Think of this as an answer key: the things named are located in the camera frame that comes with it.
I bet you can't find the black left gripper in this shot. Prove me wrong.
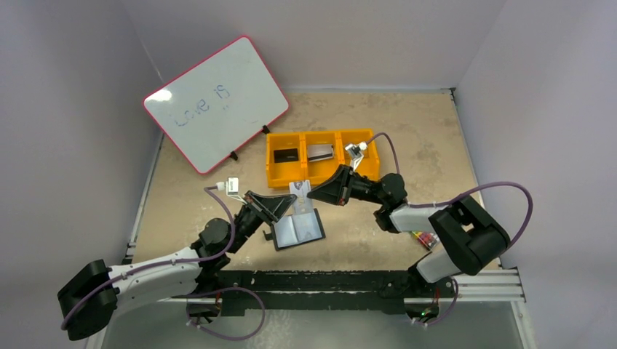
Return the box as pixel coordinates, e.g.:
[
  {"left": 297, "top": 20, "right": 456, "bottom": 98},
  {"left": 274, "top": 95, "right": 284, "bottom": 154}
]
[{"left": 227, "top": 190, "right": 295, "bottom": 254}]

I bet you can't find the aluminium frame rail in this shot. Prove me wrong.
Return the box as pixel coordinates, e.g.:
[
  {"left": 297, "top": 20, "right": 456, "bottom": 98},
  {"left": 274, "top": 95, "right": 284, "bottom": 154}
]
[{"left": 404, "top": 268, "right": 526, "bottom": 304}]

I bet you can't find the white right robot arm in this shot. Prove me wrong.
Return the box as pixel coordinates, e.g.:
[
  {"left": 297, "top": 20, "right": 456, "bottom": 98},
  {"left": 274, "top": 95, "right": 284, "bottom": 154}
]
[{"left": 307, "top": 165, "right": 511, "bottom": 296}]

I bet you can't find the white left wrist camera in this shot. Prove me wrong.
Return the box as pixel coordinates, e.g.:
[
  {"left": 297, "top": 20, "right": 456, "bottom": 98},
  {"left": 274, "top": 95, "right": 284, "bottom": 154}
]
[{"left": 216, "top": 177, "right": 239, "bottom": 196}]

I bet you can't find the pink framed whiteboard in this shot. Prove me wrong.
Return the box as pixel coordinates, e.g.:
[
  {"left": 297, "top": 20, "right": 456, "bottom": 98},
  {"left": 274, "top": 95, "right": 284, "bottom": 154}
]
[{"left": 142, "top": 36, "right": 290, "bottom": 175}]

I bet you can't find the silver card in tray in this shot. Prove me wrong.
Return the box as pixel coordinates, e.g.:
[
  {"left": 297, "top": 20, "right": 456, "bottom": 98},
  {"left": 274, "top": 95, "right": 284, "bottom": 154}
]
[{"left": 306, "top": 144, "right": 334, "bottom": 162}]

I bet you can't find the black card in tray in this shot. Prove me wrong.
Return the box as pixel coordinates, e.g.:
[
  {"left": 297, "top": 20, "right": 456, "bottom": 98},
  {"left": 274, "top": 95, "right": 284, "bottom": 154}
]
[{"left": 273, "top": 148, "right": 300, "bottom": 164}]

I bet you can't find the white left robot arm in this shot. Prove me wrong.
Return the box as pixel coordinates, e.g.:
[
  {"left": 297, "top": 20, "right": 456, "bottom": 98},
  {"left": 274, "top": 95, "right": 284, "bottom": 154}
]
[{"left": 57, "top": 190, "right": 297, "bottom": 341}]

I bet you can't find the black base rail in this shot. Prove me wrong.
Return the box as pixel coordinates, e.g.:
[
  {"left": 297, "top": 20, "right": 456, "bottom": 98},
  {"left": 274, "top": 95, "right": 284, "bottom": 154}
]
[{"left": 190, "top": 270, "right": 457, "bottom": 318}]

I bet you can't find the pack of coloured markers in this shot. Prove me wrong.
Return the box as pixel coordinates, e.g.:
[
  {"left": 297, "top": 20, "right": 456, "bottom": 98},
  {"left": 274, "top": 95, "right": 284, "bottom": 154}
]
[{"left": 412, "top": 231, "right": 439, "bottom": 251}]

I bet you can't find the black leather card holder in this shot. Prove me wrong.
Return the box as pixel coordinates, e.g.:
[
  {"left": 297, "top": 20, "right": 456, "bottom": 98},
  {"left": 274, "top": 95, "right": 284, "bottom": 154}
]
[{"left": 263, "top": 209, "right": 326, "bottom": 251}]

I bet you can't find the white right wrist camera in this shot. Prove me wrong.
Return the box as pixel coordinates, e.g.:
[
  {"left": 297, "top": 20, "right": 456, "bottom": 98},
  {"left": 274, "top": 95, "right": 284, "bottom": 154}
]
[{"left": 344, "top": 142, "right": 367, "bottom": 171}]

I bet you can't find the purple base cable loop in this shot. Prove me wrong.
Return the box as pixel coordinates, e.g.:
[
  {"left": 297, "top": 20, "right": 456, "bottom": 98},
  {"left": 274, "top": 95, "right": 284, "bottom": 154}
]
[{"left": 186, "top": 286, "right": 266, "bottom": 341}]

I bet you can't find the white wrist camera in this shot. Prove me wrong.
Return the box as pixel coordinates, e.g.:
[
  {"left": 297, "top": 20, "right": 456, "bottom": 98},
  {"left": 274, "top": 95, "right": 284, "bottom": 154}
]
[
  {"left": 344, "top": 142, "right": 367, "bottom": 171},
  {"left": 216, "top": 177, "right": 239, "bottom": 196}
]

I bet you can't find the yellow three-compartment tray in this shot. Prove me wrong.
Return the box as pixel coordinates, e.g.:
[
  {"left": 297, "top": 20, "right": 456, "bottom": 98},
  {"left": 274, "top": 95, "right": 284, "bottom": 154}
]
[{"left": 266, "top": 129, "right": 374, "bottom": 189}]

